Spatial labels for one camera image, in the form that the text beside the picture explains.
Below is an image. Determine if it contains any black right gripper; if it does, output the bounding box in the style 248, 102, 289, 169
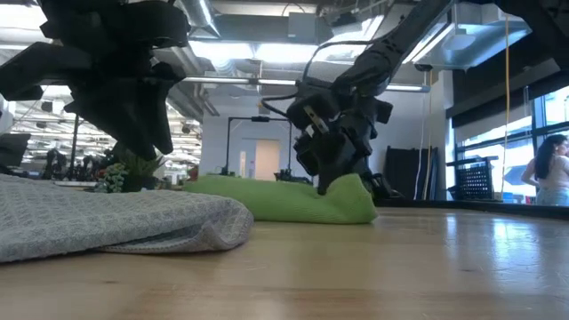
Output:
293, 77, 397, 200

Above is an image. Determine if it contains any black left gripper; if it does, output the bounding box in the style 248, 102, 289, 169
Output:
0, 42, 190, 162

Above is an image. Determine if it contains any green microfiber towel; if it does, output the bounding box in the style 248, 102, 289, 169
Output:
184, 172, 379, 225

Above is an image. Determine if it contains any grey waffle-weave towel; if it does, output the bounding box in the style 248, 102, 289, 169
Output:
0, 173, 254, 264

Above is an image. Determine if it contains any black leaning panel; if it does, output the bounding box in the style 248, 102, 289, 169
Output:
384, 146, 440, 201

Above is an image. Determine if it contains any spiky green potted plant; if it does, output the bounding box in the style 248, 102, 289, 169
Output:
117, 148, 166, 193

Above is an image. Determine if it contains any trailing succulent plant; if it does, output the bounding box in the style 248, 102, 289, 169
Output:
93, 163, 129, 195

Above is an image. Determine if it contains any long ceiling light bar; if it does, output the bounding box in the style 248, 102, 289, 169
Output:
181, 76, 431, 93

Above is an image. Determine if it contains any black perforated crate cart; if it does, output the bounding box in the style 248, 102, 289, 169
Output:
445, 155, 500, 202

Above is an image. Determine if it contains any dark computer monitor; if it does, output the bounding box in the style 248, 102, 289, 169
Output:
0, 132, 32, 168

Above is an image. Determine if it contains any person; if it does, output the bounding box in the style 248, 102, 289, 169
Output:
520, 134, 569, 206

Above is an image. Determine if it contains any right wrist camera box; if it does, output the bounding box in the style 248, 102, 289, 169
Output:
286, 91, 343, 134

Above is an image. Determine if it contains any pale hanging cable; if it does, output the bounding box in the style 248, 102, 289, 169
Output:
419, 70, 436, 201

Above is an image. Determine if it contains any black table edge rail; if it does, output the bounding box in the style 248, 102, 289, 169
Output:
375, 197, 569, 221

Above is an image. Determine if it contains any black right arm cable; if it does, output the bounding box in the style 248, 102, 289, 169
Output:
260, 38, 373, 119

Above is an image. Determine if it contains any silver rectangular air duct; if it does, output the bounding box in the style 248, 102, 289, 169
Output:
413, 0, 533, 71

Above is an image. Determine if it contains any yellow hanging cable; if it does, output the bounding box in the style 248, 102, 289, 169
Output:
500, 12, 512, 199

